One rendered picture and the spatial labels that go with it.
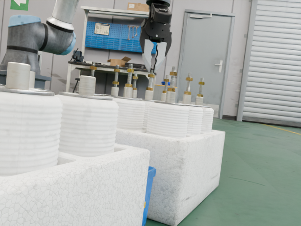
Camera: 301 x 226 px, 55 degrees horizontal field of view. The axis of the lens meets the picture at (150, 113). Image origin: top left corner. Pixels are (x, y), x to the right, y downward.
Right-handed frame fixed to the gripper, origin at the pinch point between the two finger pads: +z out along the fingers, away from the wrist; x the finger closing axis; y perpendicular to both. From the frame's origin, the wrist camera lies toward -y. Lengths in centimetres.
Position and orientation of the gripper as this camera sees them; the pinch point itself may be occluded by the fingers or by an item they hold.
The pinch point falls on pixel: (152, 67)
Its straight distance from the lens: 84.2
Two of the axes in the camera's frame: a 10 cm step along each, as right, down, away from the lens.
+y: -2.2, -0.7, 9.7
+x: -9.7, -1.0, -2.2
